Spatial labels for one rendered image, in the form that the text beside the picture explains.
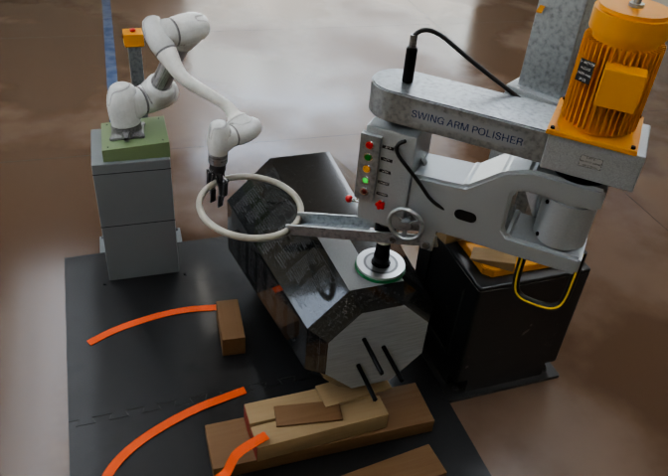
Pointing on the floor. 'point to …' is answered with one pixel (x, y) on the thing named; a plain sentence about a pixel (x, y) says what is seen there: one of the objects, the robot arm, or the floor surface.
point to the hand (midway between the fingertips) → (217, 198)
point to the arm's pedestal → (135, 214)
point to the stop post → (134, 54)
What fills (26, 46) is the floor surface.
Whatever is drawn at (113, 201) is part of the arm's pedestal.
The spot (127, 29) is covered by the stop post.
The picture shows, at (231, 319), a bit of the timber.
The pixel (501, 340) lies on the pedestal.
